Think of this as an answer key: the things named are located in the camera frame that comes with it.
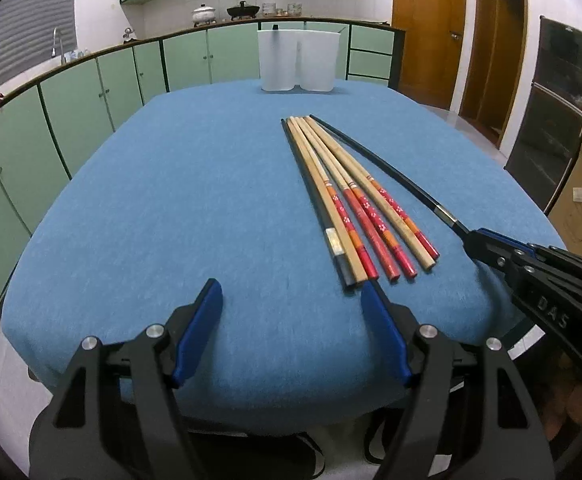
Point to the black cooking pot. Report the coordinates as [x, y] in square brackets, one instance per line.
[243, 10]

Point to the open wooden doorway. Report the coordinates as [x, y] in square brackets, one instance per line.
[496, 55]

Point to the black chopstick silver band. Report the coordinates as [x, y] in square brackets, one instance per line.
[371, 160]
[342, 267]

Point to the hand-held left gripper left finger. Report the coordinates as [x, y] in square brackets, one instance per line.
[206, 320]

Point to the black glass cabinet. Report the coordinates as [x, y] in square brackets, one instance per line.
[551, 120]

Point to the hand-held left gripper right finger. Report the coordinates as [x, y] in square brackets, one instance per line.
[386, 325]

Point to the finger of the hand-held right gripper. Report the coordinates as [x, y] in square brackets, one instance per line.
[491, 252]
[501, 237]

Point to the blue tablecloth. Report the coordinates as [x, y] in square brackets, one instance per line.
[196, 185]

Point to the stack of glass bowls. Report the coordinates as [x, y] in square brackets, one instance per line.
[269, 8]
[294, 8]

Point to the white cooking pot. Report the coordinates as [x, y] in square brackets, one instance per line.
[203, 12]

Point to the grey window blinds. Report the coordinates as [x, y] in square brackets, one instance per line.
[26, 25]

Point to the white two-compartment utensil holder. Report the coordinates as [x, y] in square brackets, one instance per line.
[278, 65]

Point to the green lower kitchen cabinets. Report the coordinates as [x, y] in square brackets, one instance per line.
[71, 100]

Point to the metal sink faucet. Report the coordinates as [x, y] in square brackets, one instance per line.
[62, 50]

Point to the metal kettle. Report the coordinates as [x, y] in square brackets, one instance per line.
[128, 34]

